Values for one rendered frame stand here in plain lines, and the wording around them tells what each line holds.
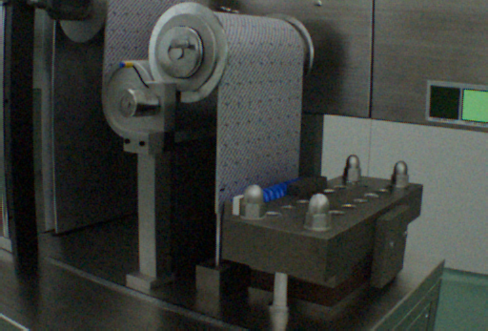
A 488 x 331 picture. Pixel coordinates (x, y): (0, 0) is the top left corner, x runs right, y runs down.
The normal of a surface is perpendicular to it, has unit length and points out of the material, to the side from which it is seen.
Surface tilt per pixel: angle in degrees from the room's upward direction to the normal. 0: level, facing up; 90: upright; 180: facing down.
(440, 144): 90
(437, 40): 90
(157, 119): 90
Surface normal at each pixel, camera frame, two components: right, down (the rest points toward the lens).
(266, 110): 0.83, 0.11
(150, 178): -0.55, 0.11
